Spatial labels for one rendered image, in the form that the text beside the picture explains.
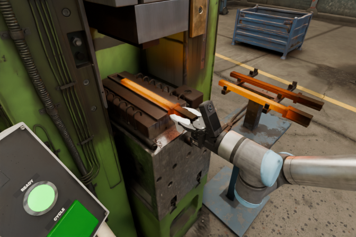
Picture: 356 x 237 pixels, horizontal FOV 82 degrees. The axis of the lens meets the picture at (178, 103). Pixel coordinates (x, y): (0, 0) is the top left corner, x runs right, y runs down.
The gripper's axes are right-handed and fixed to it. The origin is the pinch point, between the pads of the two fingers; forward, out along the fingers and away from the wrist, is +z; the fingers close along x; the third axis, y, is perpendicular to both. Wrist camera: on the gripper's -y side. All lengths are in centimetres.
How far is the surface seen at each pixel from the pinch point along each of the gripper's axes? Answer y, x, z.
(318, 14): 86, 776, 115
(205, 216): 99, 22, -5
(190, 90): 2.0, 17.2, 8.4
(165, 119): 2.9, -4.1, 3.0
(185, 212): 84, 8, 2
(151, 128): 3.3, -10.9, 3.0
